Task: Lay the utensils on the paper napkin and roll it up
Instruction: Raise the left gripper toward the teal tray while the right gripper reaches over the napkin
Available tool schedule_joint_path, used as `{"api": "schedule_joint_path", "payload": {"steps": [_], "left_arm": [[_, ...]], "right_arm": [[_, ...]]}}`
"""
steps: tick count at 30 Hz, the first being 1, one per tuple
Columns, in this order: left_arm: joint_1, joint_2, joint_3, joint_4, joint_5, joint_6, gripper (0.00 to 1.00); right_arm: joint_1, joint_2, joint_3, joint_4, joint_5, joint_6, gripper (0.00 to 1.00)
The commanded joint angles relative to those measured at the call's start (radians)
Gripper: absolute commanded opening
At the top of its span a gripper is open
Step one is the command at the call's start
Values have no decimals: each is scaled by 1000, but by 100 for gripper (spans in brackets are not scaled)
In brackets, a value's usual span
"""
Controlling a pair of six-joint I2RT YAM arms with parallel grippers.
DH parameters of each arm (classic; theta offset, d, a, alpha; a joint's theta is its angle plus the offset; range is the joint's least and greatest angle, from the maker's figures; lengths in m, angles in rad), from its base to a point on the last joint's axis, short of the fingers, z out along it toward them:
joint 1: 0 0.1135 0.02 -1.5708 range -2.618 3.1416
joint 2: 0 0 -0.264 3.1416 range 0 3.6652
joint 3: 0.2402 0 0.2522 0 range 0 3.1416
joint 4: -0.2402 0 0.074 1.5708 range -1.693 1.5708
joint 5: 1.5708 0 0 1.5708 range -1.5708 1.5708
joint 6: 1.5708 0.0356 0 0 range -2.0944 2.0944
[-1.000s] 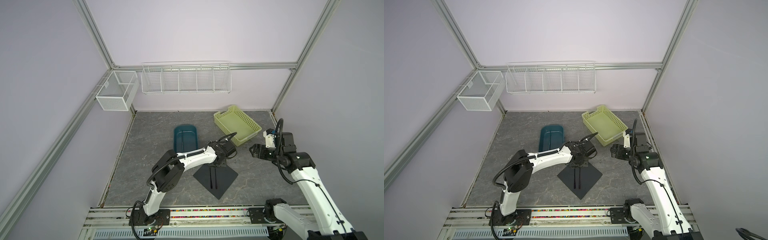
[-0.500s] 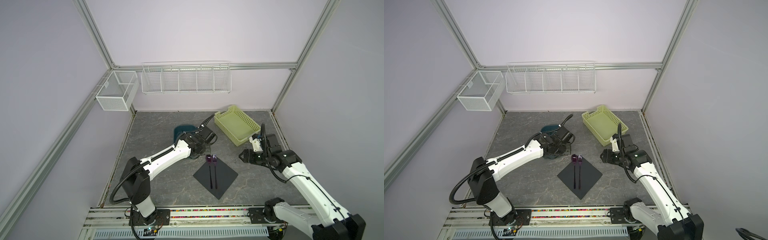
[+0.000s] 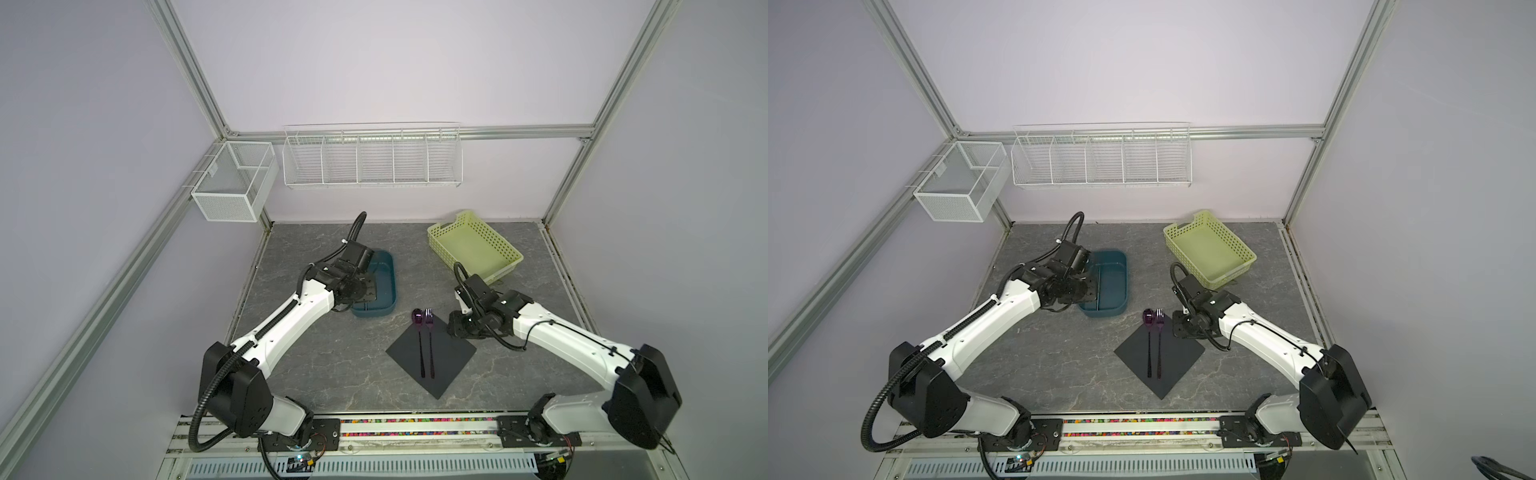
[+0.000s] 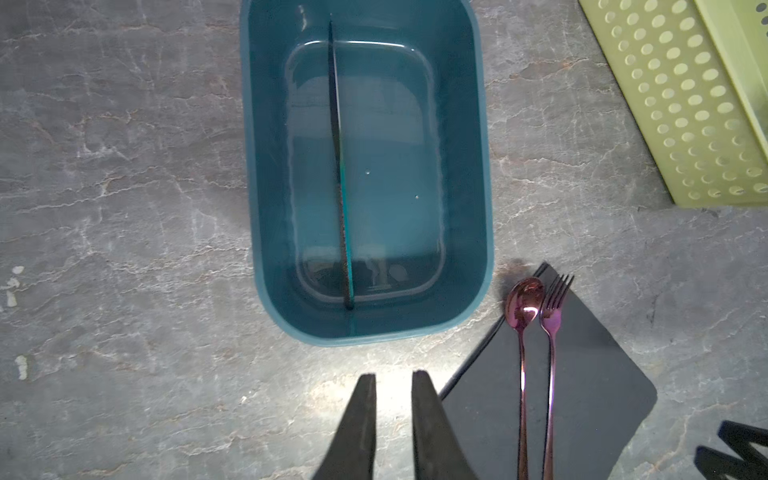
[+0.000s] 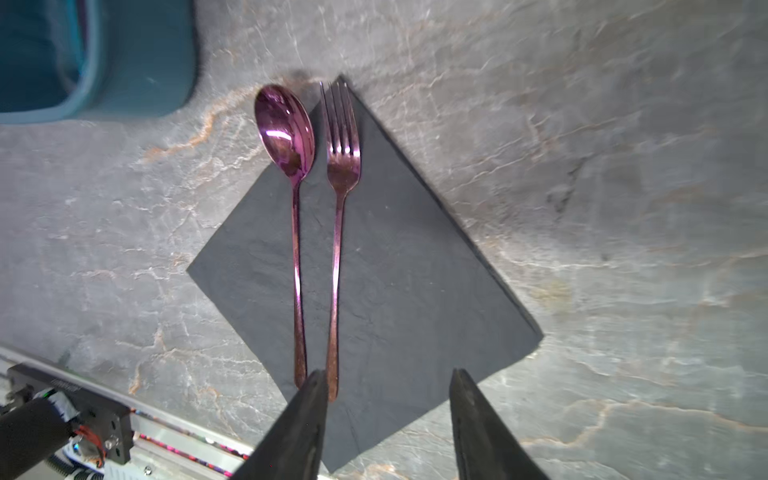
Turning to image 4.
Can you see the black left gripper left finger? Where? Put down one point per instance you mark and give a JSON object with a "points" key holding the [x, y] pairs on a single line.
{"points": [[352, 450]]}

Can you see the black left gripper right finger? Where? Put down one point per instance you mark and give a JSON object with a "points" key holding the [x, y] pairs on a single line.
{"points": [[436, 450]]}

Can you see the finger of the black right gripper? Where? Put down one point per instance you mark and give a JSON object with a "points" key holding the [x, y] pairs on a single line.
{"points": [[740, 436], [715, 465]]}

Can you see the purple metallic spoon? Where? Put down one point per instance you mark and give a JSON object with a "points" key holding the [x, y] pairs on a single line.
{"points": [[522, 306]]}

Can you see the purple metallic fork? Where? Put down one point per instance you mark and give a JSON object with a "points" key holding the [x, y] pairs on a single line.
{"points": [[550, 321]]}

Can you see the teal plastic cutlery bin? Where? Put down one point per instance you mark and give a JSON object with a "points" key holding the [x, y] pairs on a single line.
{"points": [[368, 166]]}

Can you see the light green perforated plastic basket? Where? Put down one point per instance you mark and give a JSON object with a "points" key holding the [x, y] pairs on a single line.
{"points": [[694, 75]]}

